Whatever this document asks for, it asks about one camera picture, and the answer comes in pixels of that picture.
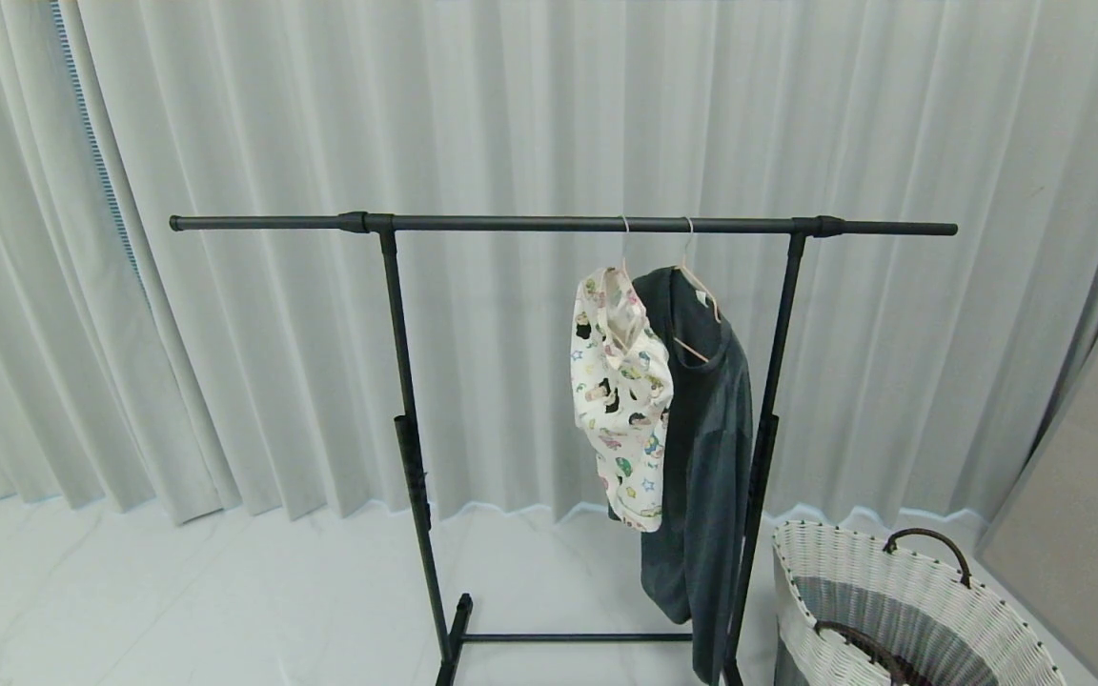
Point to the cream printed garment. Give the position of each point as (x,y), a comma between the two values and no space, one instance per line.
(620,400)

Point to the white laundry basket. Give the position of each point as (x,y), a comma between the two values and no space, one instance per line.
(892,581)

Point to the pink clothes hanger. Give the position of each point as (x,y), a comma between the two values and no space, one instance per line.
(699,286)
(623,250)

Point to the dark grey sleeveless top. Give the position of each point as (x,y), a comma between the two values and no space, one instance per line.
(701,476)

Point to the white curtain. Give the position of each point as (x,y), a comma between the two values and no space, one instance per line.
(511,114)

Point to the black clothes rack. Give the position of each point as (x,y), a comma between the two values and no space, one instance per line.
(511,224)

